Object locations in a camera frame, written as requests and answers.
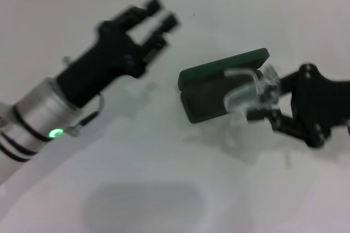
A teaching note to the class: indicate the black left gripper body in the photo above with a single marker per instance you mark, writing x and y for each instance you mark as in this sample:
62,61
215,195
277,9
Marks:
104,60

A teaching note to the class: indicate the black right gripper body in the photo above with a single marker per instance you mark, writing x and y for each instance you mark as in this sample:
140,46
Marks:
317,101

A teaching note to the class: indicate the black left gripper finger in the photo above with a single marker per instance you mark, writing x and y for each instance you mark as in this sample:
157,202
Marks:
171,23
153,4

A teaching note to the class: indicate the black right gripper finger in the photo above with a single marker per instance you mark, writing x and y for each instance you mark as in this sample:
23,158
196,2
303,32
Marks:
284,123
288,82

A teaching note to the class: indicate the clear white glasses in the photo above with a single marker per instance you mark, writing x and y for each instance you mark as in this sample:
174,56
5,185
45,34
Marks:
243,95

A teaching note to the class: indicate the green glasses case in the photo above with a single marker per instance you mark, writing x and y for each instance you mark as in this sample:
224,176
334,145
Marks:
207,99

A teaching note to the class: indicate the silver metal stub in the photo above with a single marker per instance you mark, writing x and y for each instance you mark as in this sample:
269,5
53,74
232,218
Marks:
66,60

